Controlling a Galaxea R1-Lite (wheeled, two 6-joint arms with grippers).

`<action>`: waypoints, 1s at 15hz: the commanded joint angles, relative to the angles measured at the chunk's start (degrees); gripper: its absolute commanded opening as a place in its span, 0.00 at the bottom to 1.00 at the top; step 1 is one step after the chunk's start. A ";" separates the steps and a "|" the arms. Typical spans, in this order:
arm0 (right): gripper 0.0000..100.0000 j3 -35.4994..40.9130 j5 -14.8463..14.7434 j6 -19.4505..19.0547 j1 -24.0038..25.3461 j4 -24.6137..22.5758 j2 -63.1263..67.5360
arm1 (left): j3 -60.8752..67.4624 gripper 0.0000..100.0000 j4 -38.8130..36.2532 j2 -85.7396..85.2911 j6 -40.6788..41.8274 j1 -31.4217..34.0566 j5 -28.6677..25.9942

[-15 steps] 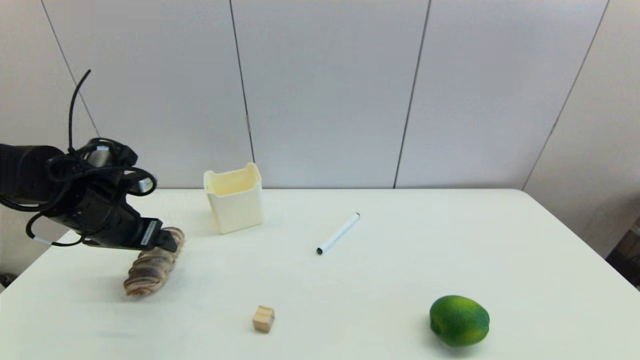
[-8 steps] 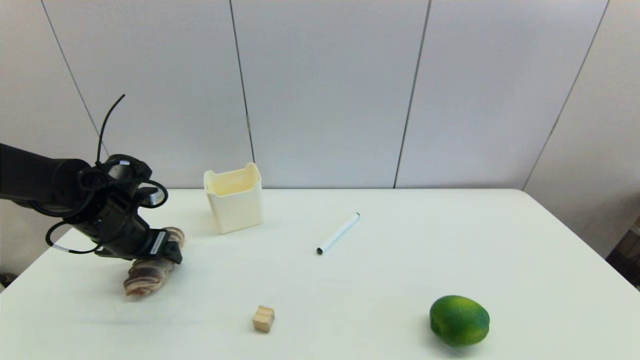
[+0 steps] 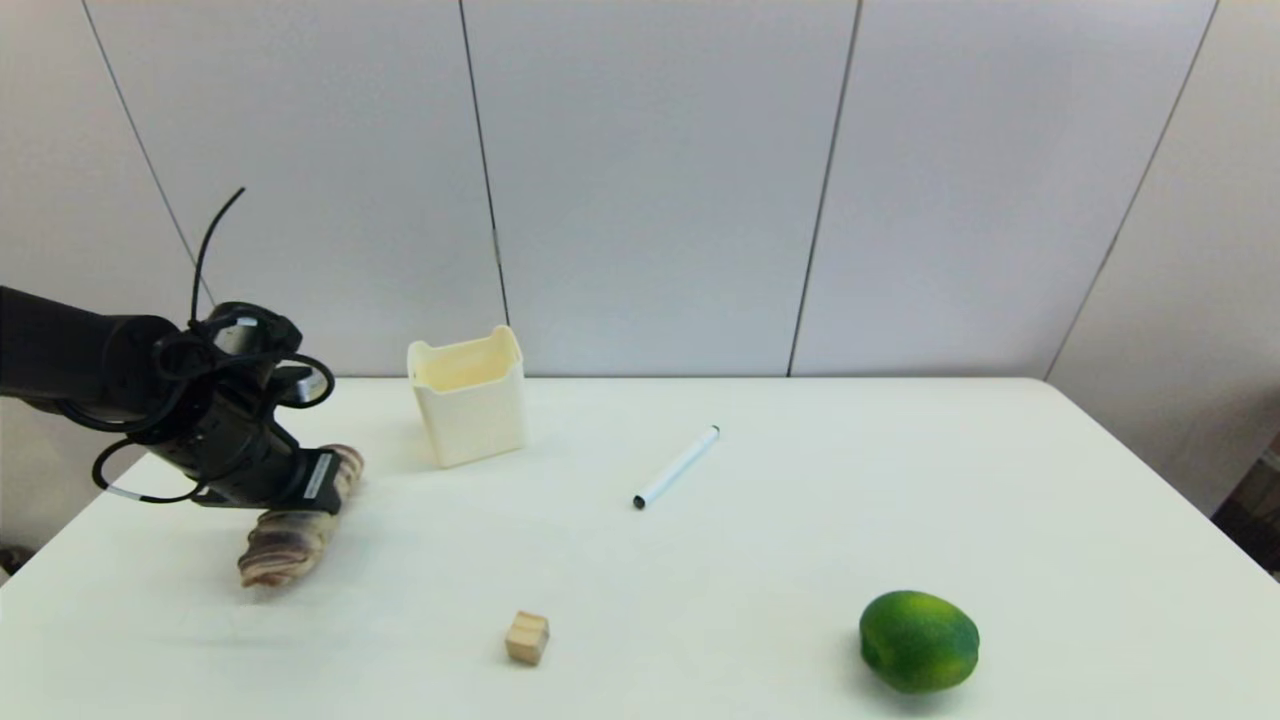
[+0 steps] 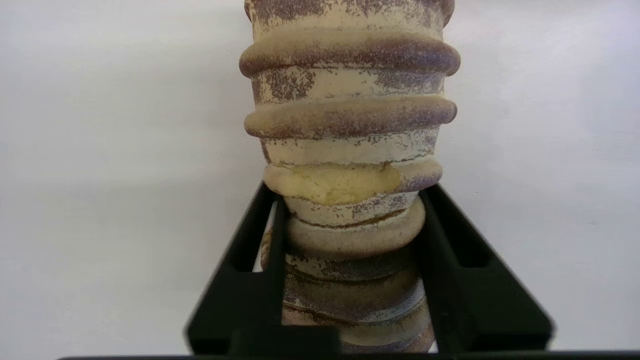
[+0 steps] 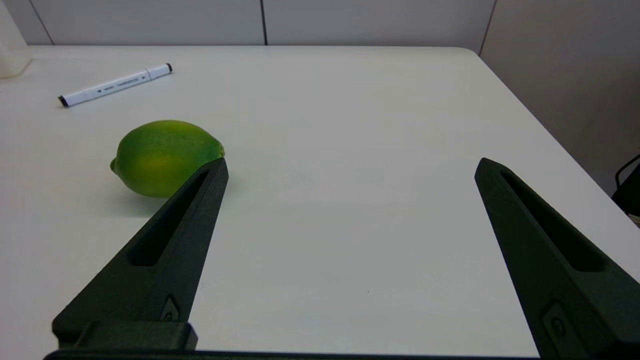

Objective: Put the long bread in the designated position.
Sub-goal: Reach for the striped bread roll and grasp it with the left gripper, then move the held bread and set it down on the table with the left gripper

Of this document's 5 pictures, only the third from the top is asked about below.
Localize cream plastic container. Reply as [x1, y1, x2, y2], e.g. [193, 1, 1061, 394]
[407, 325, 527, 470]

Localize small wooden cube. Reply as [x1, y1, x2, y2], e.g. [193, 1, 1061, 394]
[504, 610, 551, 667]

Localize white marker pen black caps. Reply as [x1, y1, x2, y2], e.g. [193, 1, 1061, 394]
[632, 425, 721, 511]

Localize green lime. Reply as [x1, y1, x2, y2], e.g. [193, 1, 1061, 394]
[858, 590, 980, 695]

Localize dark object beside table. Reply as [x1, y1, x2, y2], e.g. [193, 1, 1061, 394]
[1212, 430, 1280, 583]

